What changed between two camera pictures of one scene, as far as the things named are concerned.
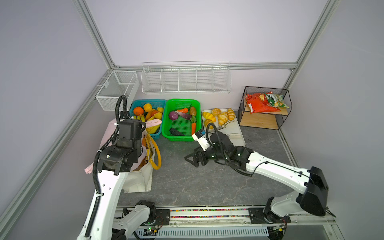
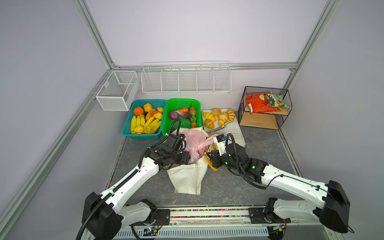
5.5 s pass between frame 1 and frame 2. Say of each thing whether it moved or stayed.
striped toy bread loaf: stayed
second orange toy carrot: stayed
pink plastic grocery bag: moved
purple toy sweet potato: stayed
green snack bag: stayed
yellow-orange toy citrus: stayed
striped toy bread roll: stayed
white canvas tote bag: moved
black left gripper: moved
